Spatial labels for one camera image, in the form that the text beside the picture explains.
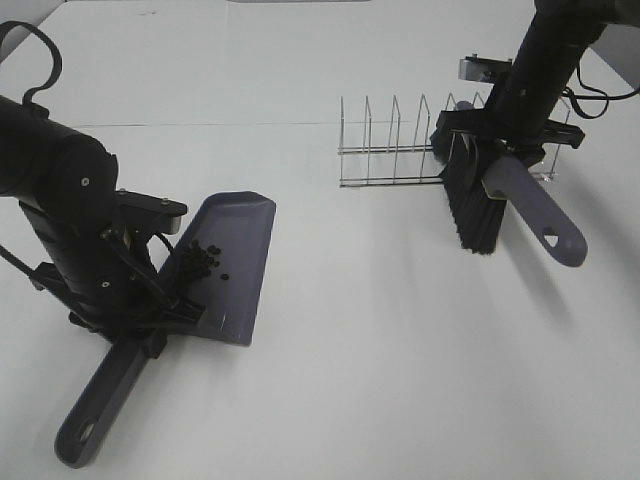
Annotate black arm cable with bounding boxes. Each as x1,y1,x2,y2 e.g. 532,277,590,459
562,49,640,121
0,20,64,106

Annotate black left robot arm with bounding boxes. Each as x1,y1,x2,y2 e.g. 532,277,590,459
1,98,202,358

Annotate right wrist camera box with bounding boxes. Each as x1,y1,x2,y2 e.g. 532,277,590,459
458,54,513,84

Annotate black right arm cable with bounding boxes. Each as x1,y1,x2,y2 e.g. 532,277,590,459
562,49,640,121

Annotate chrome wire divider rack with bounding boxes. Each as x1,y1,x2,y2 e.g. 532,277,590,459
337,93,572,188

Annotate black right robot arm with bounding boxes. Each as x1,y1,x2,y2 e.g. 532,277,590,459
431,1,639,166

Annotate grey hand brush black bristles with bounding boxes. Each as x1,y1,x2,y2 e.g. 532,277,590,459
431,101,588,267

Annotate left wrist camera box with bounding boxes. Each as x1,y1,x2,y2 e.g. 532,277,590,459
115,189,188,235

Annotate pile of coffee beans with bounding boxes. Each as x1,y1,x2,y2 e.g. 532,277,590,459
175,240,223,289

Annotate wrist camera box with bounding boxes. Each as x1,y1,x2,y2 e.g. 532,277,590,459
458,54,513,84
115,189,188,235

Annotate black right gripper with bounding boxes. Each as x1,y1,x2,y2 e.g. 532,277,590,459
437,74,585,173

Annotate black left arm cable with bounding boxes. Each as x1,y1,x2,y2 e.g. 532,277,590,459
0,20,64,106

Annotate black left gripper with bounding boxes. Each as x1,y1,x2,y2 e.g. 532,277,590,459
32,204,206,359

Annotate grey plastic dustpan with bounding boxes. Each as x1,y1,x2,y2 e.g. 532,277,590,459
54,191,276,468

